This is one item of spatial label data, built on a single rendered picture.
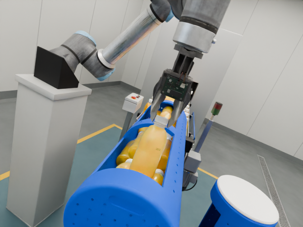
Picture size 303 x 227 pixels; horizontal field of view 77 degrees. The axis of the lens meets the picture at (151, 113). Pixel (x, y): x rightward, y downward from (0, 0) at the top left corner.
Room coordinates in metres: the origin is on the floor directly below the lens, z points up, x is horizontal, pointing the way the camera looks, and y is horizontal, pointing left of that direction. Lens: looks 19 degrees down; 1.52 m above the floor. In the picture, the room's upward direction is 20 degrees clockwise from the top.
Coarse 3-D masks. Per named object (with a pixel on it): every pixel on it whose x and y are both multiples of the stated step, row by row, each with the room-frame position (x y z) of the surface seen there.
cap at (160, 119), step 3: (156, 117) 0.50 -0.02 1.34; (159, 117) 0.50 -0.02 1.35; (162, 117) 0.50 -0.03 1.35; (156, 120) 0.50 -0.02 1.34; (159, 120) 0.49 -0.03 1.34; (162, 120) 0.49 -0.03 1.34; (165, 120) 0.50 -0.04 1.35; (168, 120) 0.50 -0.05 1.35; (162, 123) 0.49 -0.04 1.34; (165, 123) 0.50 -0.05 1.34
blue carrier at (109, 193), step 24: (144, 120) 0.78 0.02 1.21; (120, 144) 0.71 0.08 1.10; (96, 168) 0.50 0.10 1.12; (120, 168) 0.39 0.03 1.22; (168, 168) 0.47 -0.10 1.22; (96, 192) 0.33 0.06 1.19; (120, 192) 0.33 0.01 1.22; (144, 192) 0.33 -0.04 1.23; (168, 192) 0.39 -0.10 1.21; (72, 216) 0.34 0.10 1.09; (96, 216) 0.33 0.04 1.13; (120, 216) 0.33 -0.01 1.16; (144, 216) 0.32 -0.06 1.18; (168, 216) 0.32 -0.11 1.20
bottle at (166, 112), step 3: (165, 108) 1.13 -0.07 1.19; (168, 108) 1.13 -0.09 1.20; (171, 108) 1.16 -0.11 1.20; (162, 111) 1.07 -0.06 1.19; (165, 111) 1.05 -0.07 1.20; (168, 111) 1.06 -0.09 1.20; (171, 111) 1.10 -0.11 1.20; (162, 114) 1.02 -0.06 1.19; (165, 114) 1.01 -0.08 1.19; (168, 114) 1.02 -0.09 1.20; (165, 117) 0.99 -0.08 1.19; (168, 117) 1.01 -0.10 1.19
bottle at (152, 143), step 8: (152, 128) 0.48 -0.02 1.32; (160, 128) 0.48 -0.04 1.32; (144, 136) 0.47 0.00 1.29; (152, 136) 0.46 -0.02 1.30; (160, 136) 0.47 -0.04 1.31; (144, 144) 0.46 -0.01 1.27; (152, 144) 0.45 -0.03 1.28; (160, 144) 0.46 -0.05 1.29; (136, 152) 0.46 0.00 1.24; (144, 152) 0.45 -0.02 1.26; (152, 152) 0.45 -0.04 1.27; (160, 152) 0.46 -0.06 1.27; (136, 160) 0.45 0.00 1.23; (144, 160) 0.44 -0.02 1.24; (152, 160) 0.44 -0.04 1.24; (136, 168) 0.43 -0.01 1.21; (144, 168) 0.43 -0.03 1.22; (152, 168) 0.44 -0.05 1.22; (152, 176) 0.44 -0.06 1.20
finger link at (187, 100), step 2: (190, 88) 0.50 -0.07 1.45; (190, 90) 0.50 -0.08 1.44; (188, 92) 0.50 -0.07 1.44; (190, 92) 0.50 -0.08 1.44; (188, 94) 0.50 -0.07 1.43; (190, 94) 0.50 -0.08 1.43; (188, 96) 0.50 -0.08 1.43; (190, 96) 0.50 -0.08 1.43; (186, 98) 0.50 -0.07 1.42; (188, 98) 0.50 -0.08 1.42; (186, 100) 0.50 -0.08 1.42; (188, 100) 0.50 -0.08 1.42; (184, 102) 0.50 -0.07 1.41; (186, 102) 0.50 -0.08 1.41; (188, 102) 0.50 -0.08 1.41; (184, 104) 0.50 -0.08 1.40; (186, 104) 0.50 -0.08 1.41; (184, 106) 0.50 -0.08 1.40; (182, 108) 0.50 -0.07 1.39; (184, 108) 0.51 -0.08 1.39; (182, 110) 0.50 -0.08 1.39; (180, 112) 0.50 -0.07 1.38
